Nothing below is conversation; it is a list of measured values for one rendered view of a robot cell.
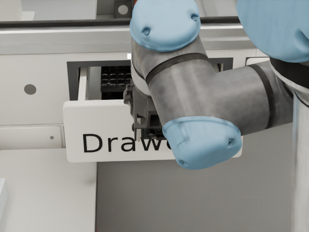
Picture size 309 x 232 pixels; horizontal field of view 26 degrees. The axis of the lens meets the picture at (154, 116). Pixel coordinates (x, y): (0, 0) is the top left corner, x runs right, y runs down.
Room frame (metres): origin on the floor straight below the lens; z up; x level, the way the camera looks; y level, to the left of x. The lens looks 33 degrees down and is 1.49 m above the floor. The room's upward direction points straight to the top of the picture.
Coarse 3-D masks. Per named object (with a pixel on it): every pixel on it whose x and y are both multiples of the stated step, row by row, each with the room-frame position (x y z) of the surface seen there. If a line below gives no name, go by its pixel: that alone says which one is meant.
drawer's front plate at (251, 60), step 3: (249, 60) 1.04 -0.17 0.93; (252, 60) 1.04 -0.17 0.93; (255, 60) 1.04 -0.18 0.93; (258, 60) 1.04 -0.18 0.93; (261, 60) 1.04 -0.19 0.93; (264, 60) 1.04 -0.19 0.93; (246, 63) 1.04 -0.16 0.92; (249, 63) 1.03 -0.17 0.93; (252, 63) 1.03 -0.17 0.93; (255, 63) 1.03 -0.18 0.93
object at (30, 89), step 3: (30, 84) 1.03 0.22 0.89; (24, 87) 1.03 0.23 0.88; (27, 87) 1.03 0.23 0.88; (30, 87) 1.03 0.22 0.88; (33, 87) 1.03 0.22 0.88; (24, 90) 1.03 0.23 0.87; (27, 90) 1.03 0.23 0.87; (30, 90) 1.03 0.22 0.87; (33, 90) 1.03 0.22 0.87; (27, 93) 1.03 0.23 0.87; (30, 93) 1.03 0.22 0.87; (33, 93) 1.03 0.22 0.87
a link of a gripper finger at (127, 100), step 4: (128, 88) 0.82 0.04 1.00; (132, 88) 0.82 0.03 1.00; (124, 92) 0.83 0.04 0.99; (128, 92) 0.82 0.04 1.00; (124, 96) 0.82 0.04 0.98; (128, 96) 0.82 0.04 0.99; (124, 100) 0.82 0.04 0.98; (128, 100) 0.82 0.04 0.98; (132, 100) 0.82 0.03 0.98; (128, 104) 0.84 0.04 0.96; (132, 104) 0.83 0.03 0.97
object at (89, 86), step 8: (216, 64) 1.08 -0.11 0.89; (80, 72) 1.06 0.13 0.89; (88, 72) 1.11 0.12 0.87; (96, 72) 1.16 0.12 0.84; (216, 72) 1.06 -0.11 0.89; (80, 80) 1.03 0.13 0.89; (88, 80) 1.09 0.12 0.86; (96, 80) 1.13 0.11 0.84; (80, 88) 1.00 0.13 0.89; (88, 88) 1.08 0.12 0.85; (96, 88) 1.10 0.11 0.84; (80, 96) 0.97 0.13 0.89; (88, 96) 1.06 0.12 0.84; (96, 96) 1.07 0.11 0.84
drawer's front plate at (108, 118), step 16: (64, 112) 0.89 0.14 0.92; (80, 112) 0.89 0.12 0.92; (96, 112) 0.89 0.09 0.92; (112, 112) 0.89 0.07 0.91; (128, 112) 0.89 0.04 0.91; (64, 128) 0.89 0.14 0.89; (80, 128) 0.89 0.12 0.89; (96, 128) 0.89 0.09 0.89; (112, 128) 0.89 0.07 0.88; (128, 128) 0.89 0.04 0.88; (80, 144) 0.89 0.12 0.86; (96, 144) 0.89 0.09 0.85; (112, 144) 0.89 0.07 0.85; (160, 144) 0.89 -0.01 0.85; (80, 160) 0.89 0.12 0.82; (96, 160) 0.89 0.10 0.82; (112, 160) 0.89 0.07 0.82; (128, 160) 0.89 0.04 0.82
